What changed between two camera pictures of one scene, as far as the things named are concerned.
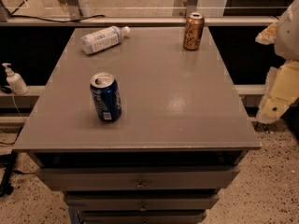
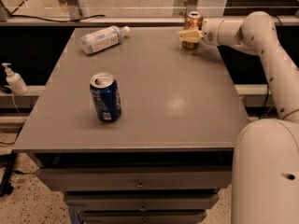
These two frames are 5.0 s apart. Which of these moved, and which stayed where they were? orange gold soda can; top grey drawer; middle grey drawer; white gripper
Moved: white gripper
Stayed: orange gold soda can; top grey drawer; middle grey drawer
